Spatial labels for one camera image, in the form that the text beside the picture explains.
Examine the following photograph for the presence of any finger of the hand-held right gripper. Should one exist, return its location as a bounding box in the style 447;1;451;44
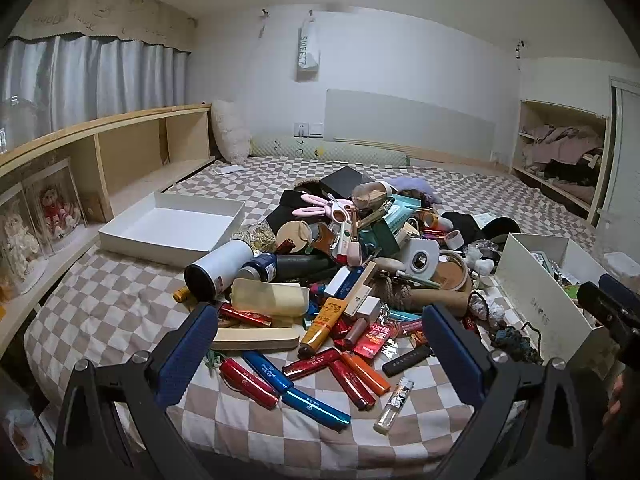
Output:
577;282;640;361
598;274;640;311

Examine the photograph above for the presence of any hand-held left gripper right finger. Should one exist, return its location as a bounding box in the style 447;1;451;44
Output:
421;302;593;480

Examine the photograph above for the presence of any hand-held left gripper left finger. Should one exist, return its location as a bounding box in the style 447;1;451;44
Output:
54;301;219;480

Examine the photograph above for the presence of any white cardboard box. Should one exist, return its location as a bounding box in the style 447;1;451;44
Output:
494;232;623;361

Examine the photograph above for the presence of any blue slim box white script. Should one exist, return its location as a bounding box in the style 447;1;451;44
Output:
281;387;352;431

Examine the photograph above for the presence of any person's right hand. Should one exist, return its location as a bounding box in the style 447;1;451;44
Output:
603;376;626;426

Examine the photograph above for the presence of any black slim box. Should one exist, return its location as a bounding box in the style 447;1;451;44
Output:
382;345;431;377

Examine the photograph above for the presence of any teal knitted piece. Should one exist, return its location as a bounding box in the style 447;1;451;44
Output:
492;325;543;364

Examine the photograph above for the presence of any bright red slim box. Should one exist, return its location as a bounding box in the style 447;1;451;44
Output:
219;359;279;409

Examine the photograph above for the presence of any beige oblong case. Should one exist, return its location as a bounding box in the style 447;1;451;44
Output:
212;326;300;352

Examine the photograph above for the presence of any red foil slim box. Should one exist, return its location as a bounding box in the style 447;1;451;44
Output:
219;304;274;327

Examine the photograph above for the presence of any small glass vial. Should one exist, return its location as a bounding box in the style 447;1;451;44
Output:
374;377;416;435

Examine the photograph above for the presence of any red packet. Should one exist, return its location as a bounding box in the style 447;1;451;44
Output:
350;322;397;359

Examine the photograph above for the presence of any orange slim box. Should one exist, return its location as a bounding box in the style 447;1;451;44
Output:
342;352;391;395

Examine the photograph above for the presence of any white cylindrical bottle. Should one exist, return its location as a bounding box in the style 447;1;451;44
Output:
184;240;256;303

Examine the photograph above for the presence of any cream plastic case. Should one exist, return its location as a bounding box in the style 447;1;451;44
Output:
230;278;308;317

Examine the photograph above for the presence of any brown lipstick tube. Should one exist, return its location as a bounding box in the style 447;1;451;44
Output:
334;317;369;349

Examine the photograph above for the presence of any white round device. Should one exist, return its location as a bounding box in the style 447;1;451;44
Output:
400;236;441;276

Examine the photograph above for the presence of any wooden strip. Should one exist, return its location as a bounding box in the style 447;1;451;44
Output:
347;261;377;311

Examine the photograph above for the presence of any dark blue jar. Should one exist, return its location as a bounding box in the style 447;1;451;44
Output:
241;252;278;283

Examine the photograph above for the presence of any dark red slim box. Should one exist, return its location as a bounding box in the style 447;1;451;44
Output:
282;350;344;381

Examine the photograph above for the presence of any black cap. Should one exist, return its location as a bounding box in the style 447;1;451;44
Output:
442;211;521;247

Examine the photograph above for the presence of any white shallow tray box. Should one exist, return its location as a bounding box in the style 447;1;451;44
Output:
98;191;246;267

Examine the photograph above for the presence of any orange cream tube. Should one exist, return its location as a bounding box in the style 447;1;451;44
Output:
299;297;349;353

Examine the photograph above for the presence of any white wardrobe door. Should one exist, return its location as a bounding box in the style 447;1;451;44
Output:
596;76;640;233

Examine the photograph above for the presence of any white and blue box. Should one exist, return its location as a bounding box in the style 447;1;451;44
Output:
324;265;366;297

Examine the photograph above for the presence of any dark green box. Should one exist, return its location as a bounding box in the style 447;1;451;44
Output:
372;220;401;256

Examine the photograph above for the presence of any dark matte bottle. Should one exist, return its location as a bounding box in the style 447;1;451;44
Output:
275;255;341;283

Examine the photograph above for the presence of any pile of clothes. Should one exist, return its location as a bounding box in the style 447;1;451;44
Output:
522;124;607;202

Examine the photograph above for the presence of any teal box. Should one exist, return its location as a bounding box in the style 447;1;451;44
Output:
387;195;422;226

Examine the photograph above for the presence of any round wooden disc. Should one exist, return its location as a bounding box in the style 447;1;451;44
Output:
276;221;312;253

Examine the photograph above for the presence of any purple plush toy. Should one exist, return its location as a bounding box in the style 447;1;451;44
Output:
387;176;441;206

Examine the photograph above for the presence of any brown tumbler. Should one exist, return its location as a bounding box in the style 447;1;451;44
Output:
352;181;396;209

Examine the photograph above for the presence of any red bear doll display box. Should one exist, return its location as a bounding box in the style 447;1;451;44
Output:
22;157;87;257

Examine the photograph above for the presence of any white doll display box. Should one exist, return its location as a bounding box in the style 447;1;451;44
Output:
0;185;45;297

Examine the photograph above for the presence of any black square box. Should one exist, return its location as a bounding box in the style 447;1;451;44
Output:
320;167;373;198

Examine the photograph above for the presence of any wooden bedside shelf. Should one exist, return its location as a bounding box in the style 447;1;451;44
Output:
0;104;213;353

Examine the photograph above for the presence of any white fluffy pillow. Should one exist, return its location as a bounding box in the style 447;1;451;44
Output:
211;100;252;165

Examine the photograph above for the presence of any long green bolster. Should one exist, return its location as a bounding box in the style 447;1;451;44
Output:
250;136;412;169

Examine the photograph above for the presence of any white headboard panel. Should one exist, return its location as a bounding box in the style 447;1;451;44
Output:
325;88;497;162

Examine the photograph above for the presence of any grey curtain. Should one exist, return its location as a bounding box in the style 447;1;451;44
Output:
0;35;192;153

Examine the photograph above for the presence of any white hanging paper bag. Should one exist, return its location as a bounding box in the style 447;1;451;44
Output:
296;14;321;83

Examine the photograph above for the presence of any beige curtain valance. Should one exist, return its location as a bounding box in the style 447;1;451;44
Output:
9;0;198;54

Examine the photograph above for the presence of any cardboard tube with rope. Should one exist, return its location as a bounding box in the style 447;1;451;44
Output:
370;270;473;318

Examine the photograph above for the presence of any white tape ring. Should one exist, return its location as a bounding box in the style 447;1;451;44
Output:
435;250;473;292

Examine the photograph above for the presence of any pale string bundle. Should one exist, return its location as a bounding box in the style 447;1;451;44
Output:
235;222;277;252

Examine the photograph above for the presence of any wooden wall alcove shelf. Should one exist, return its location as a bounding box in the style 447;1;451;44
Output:
510;99;614;227

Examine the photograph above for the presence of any wall socket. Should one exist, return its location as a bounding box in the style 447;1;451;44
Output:
292;121;325;140

